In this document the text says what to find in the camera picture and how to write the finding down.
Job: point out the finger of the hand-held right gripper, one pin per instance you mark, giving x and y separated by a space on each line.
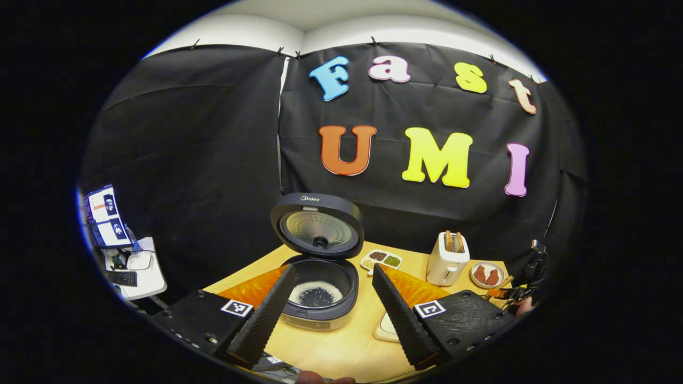
501 293

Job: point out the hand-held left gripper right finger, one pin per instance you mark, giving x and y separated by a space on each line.
405 325

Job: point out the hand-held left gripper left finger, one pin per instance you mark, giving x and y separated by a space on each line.
264 320

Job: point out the white rice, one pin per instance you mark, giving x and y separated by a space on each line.
320 288

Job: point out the dark grey rice cooker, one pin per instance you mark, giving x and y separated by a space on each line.
320 229

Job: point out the red meat piece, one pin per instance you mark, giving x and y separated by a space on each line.
493 277
479 274

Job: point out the cream rectangular tray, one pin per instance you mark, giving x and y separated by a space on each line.
385 328

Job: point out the white toaster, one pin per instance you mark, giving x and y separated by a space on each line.
445 266

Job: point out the white divided dish of grains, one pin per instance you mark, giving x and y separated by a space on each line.
392 261

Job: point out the toasted bread slice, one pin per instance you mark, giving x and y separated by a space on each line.
449 241
459 242

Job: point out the small white device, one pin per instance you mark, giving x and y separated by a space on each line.
139 261

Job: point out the black keyboard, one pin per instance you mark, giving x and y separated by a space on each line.
121 278

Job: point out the black backdrop cloth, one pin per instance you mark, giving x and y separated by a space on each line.
203 160

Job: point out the computer monitor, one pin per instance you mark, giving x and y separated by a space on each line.
106 218

